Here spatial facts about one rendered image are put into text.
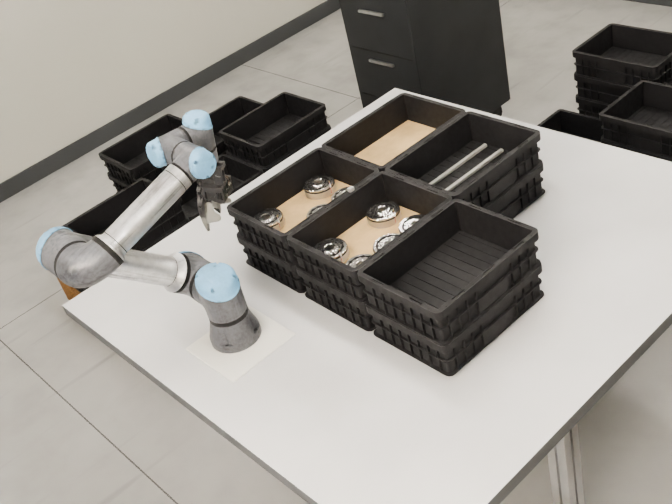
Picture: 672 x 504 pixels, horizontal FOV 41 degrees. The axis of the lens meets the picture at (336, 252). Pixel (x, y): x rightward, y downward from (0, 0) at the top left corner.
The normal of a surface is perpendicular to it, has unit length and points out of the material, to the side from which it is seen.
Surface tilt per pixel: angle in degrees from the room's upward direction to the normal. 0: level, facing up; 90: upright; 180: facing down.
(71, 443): 0
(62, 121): 90
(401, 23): 90
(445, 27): 90
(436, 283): 0
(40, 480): 0
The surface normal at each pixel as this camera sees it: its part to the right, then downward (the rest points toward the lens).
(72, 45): 0.66, 0.32
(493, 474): -0.22, -0.79
